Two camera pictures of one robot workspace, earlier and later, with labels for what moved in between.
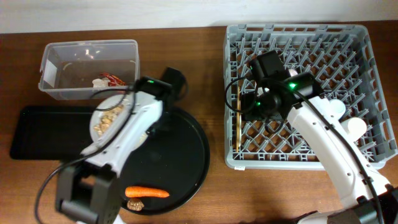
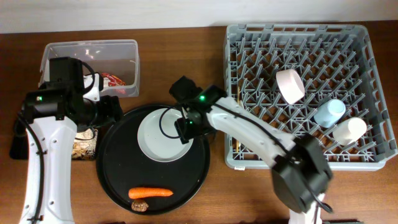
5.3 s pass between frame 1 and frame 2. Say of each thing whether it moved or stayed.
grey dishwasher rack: stayed
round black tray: stayed
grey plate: moved
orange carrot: stayed
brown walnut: moved
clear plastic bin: stayed
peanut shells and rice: moved
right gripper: moved
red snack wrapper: stayed
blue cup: stayed
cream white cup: stayed
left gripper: moved
